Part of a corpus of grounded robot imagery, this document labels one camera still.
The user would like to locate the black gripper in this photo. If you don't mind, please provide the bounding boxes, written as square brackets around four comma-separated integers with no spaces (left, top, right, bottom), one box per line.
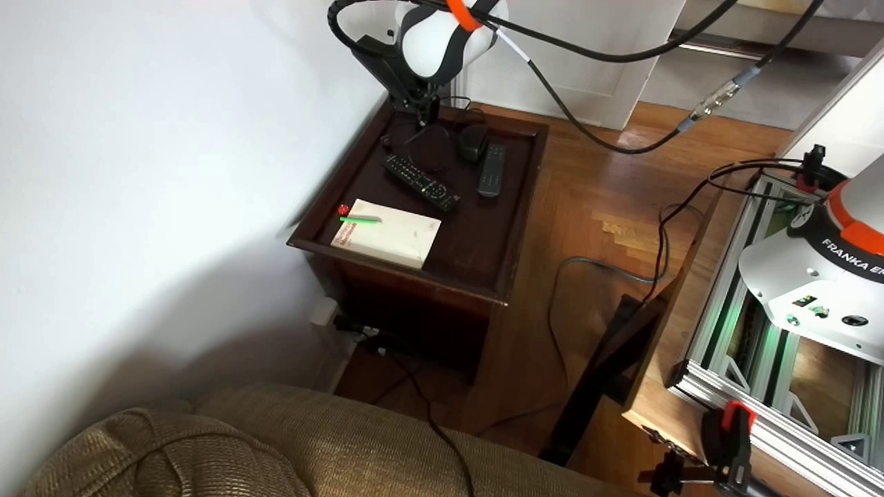
[353,27,445,131]

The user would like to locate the small black round object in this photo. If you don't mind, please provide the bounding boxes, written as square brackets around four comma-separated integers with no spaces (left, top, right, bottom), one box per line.
[452,123,491,169]

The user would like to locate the long black remote control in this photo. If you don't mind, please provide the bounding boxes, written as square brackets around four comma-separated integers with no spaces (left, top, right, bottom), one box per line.
[382,153,465,215]

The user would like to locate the grey black remote control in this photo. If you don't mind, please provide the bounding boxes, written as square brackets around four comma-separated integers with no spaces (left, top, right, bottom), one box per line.
[474,139,512,203]

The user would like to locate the white flat box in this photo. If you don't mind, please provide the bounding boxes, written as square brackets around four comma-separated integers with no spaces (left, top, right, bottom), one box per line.
[328,197,445,274]

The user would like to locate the dark wooden side table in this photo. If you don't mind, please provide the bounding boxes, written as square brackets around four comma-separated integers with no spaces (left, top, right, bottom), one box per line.
[284,94,553,385]

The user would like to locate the white power strip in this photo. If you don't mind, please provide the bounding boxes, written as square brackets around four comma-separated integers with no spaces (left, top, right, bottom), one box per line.
[308,299,384,359]

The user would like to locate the black leaning panel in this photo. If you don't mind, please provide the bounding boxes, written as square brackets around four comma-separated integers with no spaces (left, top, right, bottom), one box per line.
[538,290,673,468]

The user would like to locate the wooden cart platform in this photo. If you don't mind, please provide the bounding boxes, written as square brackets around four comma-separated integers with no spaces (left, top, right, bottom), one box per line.
[621,189,768,497]

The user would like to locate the tan fabric sofa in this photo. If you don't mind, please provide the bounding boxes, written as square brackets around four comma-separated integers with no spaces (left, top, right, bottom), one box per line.
[17,385,647,497]

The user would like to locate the white board panel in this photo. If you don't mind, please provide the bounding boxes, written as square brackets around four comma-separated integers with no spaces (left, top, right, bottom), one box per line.
[785,40,884,182]

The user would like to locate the orange black clamp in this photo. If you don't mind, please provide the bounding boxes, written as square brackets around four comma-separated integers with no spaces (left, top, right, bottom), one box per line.
[639,399,760,497]

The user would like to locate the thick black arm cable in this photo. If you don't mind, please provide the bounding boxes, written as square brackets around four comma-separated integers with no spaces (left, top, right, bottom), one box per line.
[326,0,739,66]

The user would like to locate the thin black robot cables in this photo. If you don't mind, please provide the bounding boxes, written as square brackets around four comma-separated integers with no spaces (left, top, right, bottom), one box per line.
[543,156,831,371]

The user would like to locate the thin cable with silver connector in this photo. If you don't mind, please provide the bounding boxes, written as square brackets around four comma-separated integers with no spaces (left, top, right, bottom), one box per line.
[494,0,825,157]

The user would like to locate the black floor power cable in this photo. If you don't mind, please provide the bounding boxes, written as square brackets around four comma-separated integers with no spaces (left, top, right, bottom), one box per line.
[362,335,478,497]

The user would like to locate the aluminium profile frame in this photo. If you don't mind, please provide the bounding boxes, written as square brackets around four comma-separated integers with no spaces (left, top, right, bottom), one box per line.
[669,175,884,497]

